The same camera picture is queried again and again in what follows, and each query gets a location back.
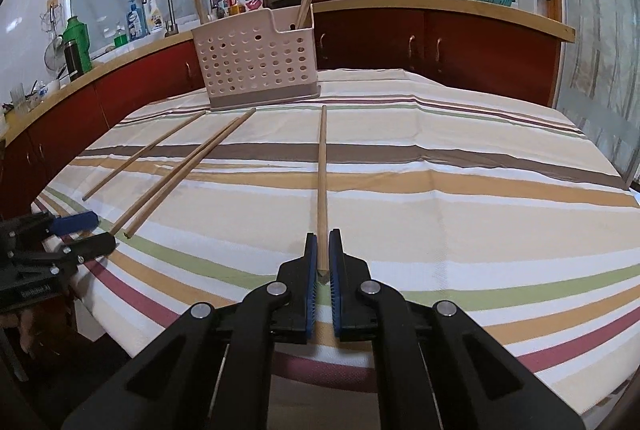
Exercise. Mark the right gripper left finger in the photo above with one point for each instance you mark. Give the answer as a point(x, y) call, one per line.
point(295, 320)

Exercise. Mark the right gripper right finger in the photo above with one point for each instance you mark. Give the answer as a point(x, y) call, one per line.
point(351, 316)

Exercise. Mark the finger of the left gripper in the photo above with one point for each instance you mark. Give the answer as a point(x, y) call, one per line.
point(80, 222)
point(90, 248)

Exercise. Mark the chrome kitchen faucet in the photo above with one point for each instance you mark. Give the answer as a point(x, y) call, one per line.
point(167, 8)

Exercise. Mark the white porcelain bowl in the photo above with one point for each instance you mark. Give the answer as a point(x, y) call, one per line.
point(45, 90)

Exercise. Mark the black thermos bottle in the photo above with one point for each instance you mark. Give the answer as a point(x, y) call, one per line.
point(73, 60)

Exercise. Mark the hanging strainer ladle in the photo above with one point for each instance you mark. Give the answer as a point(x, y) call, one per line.
point(53, 56)

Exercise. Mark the striped tablecloth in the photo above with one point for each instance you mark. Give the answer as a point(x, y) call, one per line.
point(503, 207)

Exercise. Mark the green thermos jug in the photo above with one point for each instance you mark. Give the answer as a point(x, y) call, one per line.
point(78, 31)

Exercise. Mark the blue detergent bottle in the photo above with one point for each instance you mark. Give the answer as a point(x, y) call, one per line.
point(134, 22)

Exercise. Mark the white spray cleaner bottle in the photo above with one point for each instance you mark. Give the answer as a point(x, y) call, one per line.
point(153, 15)

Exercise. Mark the pink perforated utensil holder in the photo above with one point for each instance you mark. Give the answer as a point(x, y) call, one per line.
point(257, 58)

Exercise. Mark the orange oil bottle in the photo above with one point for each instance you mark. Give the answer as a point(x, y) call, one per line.
point(235, 7)

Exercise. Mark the red lower cabinets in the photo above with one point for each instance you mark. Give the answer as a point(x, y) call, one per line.
point(490, 54)

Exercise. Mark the frosted glass door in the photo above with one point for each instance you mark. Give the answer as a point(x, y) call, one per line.
point(599, 78)

